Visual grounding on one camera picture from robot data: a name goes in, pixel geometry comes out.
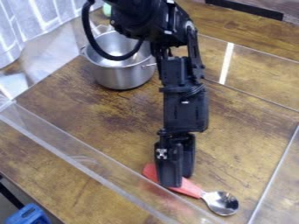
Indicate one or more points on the black bar on table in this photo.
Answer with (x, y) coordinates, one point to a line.
(247, 8)

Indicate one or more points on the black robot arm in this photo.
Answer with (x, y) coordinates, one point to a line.
(160, 22)

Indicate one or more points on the white patterned curtain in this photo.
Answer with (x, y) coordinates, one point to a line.
(26, 19)

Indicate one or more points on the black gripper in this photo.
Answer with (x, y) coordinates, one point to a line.
(186, 115)

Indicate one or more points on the stainless steel pot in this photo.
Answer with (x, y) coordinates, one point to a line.
(126, 74)

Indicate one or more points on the blue plastic crate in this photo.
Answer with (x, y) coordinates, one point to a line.
(31, 214)

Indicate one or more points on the pink handled metal spoon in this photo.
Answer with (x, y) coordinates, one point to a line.
(220, 202)

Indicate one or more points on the clear acrylic barrier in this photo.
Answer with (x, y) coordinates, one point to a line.
(158, 201)

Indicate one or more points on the green textured object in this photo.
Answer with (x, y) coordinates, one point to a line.
(107, 9)

